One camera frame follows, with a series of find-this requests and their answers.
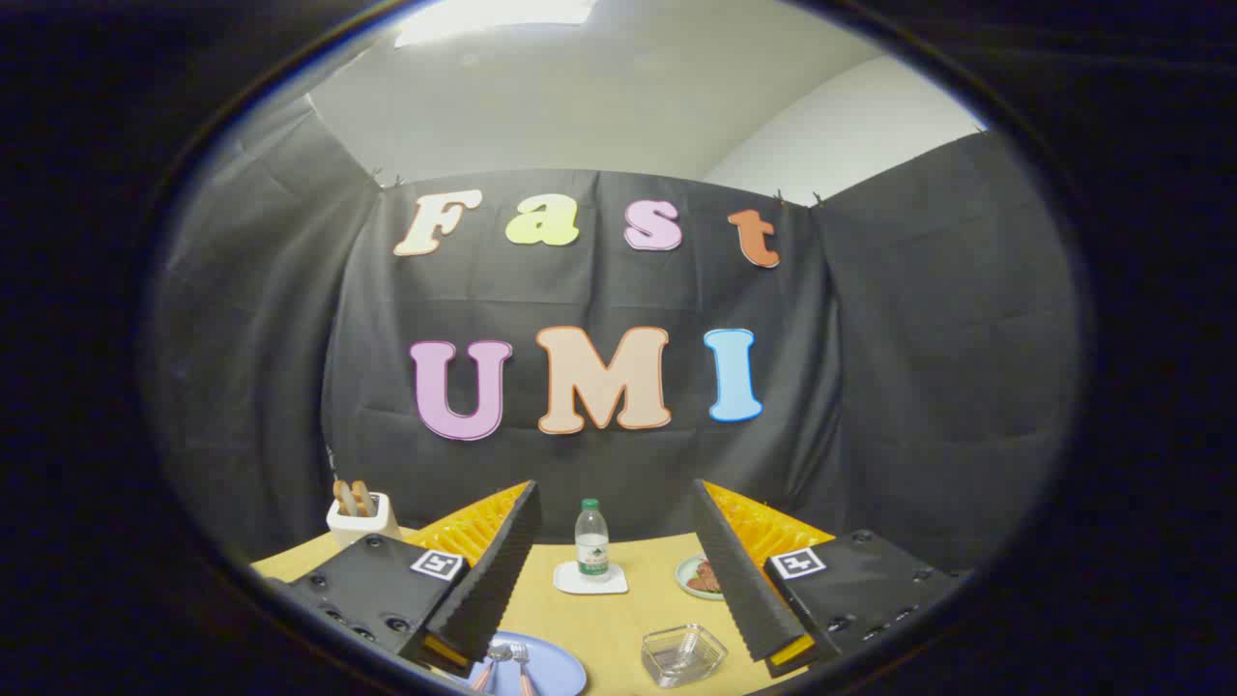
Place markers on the metal drain basket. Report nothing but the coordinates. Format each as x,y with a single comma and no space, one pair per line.
681,657

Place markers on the white square coaster tray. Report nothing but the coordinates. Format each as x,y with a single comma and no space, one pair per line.
570,583

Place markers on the clear plastic water bottle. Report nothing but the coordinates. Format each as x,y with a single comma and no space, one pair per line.
591,541

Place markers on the toast slice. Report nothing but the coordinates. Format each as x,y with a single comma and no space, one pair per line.
343,498
363,498

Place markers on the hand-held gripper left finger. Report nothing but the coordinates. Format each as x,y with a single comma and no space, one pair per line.
493,580

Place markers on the white toaster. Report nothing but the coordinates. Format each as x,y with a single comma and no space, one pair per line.
362,527

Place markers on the brown meat slice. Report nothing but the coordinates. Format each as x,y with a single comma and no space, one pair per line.
705,578

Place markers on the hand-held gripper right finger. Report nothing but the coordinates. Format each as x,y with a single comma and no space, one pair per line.
739,580

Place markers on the pale green plate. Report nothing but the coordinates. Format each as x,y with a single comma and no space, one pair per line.
684,577

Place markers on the blue round plate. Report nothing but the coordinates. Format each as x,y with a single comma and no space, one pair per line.
560,672

